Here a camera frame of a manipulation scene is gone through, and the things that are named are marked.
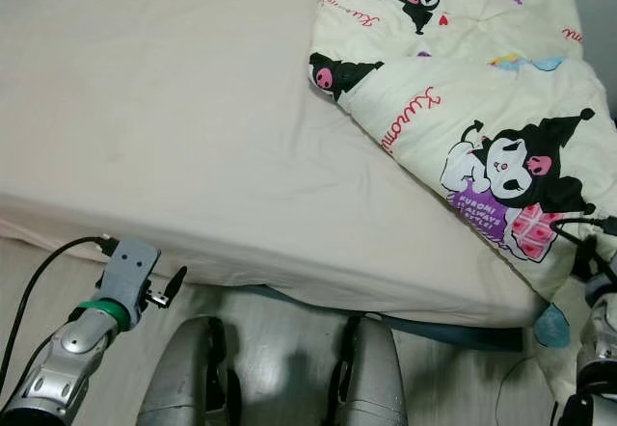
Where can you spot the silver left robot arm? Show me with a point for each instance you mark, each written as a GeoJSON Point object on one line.
{"type": "Point", "coordinates": [72, 359]}

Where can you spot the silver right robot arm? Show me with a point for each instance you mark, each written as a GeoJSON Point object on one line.
{"type": "Point", "coordinates": [598, 349]}

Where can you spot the silver left robot leg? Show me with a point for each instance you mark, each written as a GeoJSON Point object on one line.
{"type": "Point", "coordinates": [183, 378]}

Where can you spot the silver robot leg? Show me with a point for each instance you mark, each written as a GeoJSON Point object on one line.
{"type": "Point", "coordinates": [371, 378]}
{"type": "Point", "coordinates": [183, 378]}

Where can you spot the silver right robot leg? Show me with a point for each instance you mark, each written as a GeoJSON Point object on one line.
{"type": "Point", "coordinates": [371, 378]}

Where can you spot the cream Kuromi print blanket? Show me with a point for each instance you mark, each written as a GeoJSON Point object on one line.
{"type": "Point", "coordinates": [443, 69]}

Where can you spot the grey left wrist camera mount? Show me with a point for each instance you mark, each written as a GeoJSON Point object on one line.
{"type": "Point", "coordinates": [130, 270]}

